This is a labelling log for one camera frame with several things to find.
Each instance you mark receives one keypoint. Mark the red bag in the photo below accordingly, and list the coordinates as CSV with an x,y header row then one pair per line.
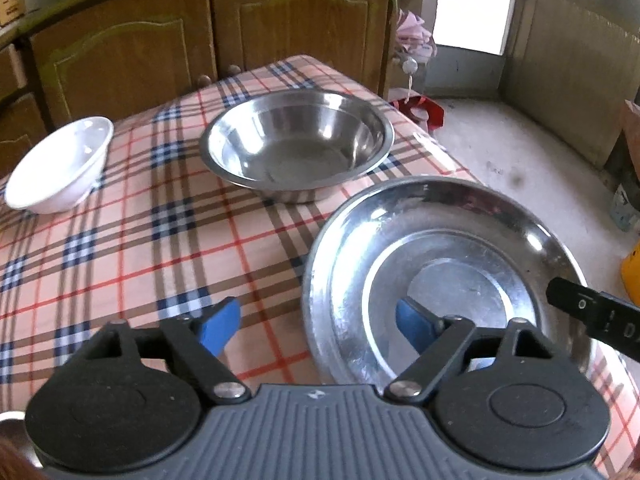
x,y
430,112

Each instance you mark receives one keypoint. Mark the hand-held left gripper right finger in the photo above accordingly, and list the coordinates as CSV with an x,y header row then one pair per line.
x,y
412,322

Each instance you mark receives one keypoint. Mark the window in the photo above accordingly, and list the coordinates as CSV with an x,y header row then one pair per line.
x,y
475,15

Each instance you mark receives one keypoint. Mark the pale printed container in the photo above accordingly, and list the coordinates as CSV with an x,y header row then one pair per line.
x,y
625,210

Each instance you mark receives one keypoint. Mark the plain white bowl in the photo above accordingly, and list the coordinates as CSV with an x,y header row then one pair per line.
x,y
55,170

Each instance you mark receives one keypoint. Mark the yellow plastic object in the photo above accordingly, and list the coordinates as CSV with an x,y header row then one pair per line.
x,y
632,275

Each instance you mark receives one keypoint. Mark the pink plastic bags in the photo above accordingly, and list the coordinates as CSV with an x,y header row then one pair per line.
x,y
412,35

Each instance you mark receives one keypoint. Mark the plaid tablecloth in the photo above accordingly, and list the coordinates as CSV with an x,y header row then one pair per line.
x,y
150,240

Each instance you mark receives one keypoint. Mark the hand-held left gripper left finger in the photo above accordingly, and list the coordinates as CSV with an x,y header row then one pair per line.
x,y
220,322

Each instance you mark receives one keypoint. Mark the beige board panel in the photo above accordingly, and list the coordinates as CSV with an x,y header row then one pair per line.
x,y
565,75

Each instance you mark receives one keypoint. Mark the deep stainless steel bowl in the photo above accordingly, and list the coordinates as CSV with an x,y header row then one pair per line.
x,y
300,135

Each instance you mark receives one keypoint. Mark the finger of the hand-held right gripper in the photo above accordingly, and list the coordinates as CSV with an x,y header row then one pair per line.
x,y
570,300

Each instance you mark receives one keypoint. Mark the wooden two-door cabinet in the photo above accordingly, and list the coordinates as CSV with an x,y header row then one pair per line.
x,y
150,35

